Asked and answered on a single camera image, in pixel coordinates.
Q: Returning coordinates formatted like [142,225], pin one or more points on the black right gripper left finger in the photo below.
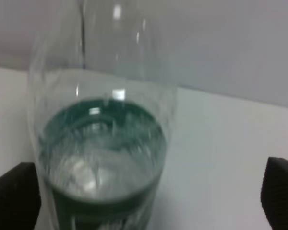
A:
[20,199]

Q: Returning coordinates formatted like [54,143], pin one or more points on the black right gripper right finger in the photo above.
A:
[274,193]

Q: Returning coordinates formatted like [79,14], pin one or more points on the clear bottle green label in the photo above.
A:
[100,112]

